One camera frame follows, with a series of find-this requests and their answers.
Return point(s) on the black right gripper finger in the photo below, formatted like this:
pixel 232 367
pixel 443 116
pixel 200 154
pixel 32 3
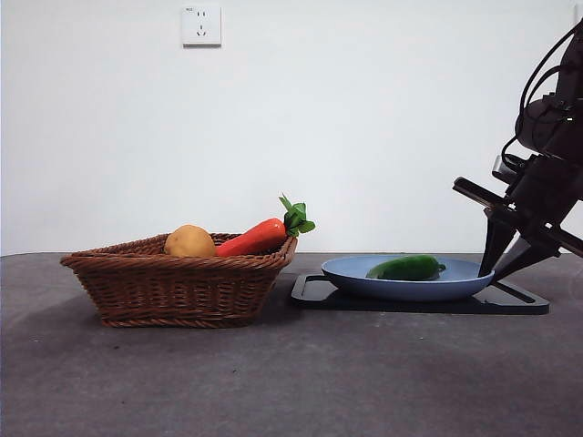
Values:
pixel 494 241
pixel 528 255

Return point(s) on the green pepper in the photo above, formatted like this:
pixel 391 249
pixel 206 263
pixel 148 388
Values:
pixel 405 268

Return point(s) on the blue round plate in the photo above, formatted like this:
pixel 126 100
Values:
pixel 410 289

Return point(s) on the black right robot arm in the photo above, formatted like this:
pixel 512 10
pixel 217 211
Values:
pixel 551 127

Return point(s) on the black rectangular tray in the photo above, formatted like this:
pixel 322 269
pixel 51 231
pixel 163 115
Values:
pixel 314 296

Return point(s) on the orange carrot with green leaves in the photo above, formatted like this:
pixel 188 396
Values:
pixel 255 239

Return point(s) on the yellow-brown potato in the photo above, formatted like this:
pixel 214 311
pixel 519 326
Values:
pixel 189 241

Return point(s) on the brown wicker basket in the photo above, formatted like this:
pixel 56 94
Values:
pixel 173 291

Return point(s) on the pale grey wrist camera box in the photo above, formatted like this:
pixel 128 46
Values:
pixel 505 167

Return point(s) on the white wall power socket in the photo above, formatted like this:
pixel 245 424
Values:
pixel 201 26

